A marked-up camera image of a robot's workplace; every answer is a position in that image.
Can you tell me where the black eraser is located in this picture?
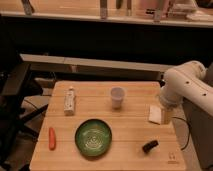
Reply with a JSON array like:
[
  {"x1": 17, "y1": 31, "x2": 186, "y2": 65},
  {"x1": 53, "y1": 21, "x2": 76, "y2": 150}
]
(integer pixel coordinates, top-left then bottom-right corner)
[{"x1": 142, "y1": 140, "x2": 159, "y2": 153}]

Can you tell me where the green round plate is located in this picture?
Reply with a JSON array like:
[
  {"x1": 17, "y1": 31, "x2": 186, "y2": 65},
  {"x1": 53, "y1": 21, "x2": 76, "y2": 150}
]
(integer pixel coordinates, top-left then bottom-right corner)
[{"x1": 75, "y1": 119, "x2": 112, "y2": 157}]

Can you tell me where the white tube bottle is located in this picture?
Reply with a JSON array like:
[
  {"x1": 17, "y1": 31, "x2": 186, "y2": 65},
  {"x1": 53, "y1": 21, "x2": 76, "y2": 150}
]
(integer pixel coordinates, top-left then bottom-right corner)
[{"x1": 64, "y1": 87, "x2": 75, "y2": 116}]

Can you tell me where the orange carrot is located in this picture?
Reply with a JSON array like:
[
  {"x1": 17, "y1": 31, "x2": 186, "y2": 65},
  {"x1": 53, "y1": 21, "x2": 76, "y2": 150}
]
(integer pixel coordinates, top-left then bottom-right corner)
[{"x1": 49, "y1": 127, "x2": 56, "y2": 150}]

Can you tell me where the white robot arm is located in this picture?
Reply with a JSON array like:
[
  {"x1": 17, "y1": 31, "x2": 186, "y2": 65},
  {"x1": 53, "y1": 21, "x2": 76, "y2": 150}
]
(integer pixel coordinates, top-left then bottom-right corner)
[{"x1": 159, "y1": 61, "x2": 213, "y2": 116}]

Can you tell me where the white plastic cup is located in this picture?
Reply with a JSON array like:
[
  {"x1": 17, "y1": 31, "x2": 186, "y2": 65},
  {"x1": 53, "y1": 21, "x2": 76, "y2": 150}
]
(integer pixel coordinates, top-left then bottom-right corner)
[{"x1": 110, "y1": 87, "x2": 125, "y2": 109}]

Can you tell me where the black cable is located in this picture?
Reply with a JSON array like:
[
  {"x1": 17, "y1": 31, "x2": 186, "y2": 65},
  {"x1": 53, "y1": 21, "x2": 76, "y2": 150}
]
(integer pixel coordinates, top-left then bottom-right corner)
[{"x1": 172, "y1": 116, "x2": 191, "y2": 151}]

